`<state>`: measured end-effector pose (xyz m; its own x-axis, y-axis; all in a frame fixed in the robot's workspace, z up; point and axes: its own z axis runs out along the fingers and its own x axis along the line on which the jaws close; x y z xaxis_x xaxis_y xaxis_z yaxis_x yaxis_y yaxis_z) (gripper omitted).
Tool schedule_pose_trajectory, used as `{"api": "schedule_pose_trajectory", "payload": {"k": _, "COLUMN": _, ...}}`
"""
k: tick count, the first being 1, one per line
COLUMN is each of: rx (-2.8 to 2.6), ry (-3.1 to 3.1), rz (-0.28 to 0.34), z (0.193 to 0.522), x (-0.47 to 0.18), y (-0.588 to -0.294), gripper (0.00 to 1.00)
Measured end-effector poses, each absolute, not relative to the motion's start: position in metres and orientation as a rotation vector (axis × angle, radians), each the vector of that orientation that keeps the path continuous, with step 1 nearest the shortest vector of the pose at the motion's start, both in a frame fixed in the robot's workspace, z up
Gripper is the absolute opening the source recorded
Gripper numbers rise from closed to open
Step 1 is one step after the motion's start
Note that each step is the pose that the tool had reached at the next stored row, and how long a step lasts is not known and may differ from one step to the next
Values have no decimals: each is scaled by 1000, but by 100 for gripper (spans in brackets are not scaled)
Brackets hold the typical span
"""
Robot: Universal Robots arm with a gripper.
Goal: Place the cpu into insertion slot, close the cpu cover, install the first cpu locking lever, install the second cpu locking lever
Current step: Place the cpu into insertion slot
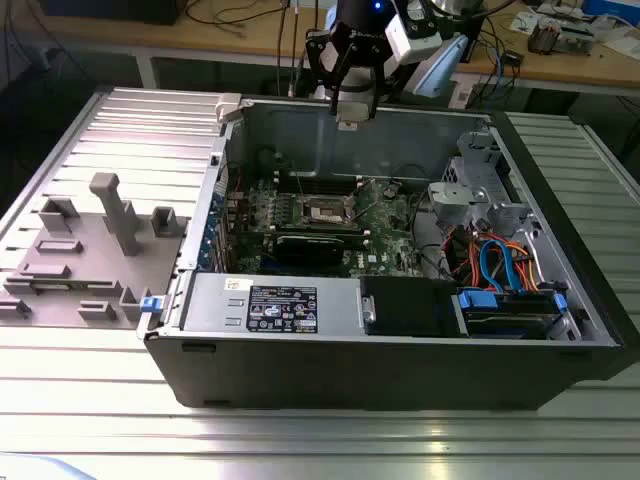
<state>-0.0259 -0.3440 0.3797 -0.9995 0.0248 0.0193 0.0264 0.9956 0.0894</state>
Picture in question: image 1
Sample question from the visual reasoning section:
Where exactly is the blue data wire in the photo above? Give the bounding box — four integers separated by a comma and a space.
478, 238, 517, 297

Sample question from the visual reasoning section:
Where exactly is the finned heatsink on desk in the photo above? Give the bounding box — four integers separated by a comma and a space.
527, 22, 560, 56

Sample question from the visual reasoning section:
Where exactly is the black RAM slot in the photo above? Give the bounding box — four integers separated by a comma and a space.
276, 187, 362, 195
276, 181, 362, 190
276, 176, 362, 184
276, 169, 362, 179

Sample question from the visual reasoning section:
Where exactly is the silver CPU plate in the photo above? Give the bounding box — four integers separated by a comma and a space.
335, 101, 375, 123

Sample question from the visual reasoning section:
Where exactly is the black PC case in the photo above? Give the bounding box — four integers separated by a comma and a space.
135, 94, 630, 412

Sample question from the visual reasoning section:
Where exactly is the grey electronic device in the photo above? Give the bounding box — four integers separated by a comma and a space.
557, 22, 599, 56

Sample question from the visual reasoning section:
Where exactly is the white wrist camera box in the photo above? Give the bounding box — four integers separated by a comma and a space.
383, 12, 442, 66

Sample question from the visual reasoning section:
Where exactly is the grey parts rack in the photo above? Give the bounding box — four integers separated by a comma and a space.
0, 172, 194, 331

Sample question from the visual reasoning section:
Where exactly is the blue cardboard box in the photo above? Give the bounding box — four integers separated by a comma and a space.
584, 0, 640, 17

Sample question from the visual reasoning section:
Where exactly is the black graphics card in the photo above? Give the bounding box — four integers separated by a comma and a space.
273, 230, 347, 267

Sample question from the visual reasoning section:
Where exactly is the silver metal drive cage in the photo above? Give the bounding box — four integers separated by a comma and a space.
427, 127, 549, 251

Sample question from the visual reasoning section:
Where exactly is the green RAM stick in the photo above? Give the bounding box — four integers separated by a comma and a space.
28, 280, 119, 291

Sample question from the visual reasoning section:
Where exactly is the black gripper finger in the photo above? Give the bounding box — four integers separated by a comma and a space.
304, 27, 357, 117
367, 47, 390, 121

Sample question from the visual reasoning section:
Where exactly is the hard disk in blue carrier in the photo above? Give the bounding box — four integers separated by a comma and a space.
451, 286, 569, 342

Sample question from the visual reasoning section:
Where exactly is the grey power supply unit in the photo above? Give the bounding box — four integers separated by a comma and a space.
180, 272, 363, 335

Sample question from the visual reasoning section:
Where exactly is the black box on desk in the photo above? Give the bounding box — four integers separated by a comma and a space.
37, 0, 181, 27

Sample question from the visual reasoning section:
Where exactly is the orange power wire bundle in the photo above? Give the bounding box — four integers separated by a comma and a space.
502, 242, 544, 294

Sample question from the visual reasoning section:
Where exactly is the black power supply label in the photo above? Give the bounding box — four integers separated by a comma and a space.
248, 285, 319, 333

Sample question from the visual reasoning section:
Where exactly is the wooden desk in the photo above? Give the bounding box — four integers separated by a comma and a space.
0, 0, 640, 96

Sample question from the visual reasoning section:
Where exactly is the red data wire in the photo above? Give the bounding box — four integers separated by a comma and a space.
442, 227, 474, 274

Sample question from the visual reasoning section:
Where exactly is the green motherboard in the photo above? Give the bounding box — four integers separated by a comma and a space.
219, 169, 454, 281

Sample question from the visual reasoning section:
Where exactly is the CPU socket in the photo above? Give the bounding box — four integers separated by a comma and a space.
297, 192, 362, 225

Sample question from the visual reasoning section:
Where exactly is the black plastic bay cover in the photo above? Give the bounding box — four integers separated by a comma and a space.
359, 275, 469, 339

